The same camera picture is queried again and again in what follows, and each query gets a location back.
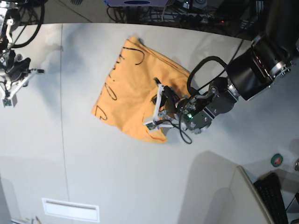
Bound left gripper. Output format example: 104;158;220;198
143;77;194;133

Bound white rectangular tray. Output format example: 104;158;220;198
42;198;100;223

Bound orange yellow t-shirt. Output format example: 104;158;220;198
92;36;190;143

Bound green tape roll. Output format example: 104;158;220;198
271;153;284;167

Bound silver metal knob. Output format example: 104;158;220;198
294;159;299;172

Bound black keyboard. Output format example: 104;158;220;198
254;173;288;224

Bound beige board panel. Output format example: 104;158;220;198
231;166;274;224

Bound pencil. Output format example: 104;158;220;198
36;216;42;224

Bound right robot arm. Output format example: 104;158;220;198
0;0;46;107

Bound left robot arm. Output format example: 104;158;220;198
143;0;299;144

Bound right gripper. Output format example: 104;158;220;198
0;57;45;107

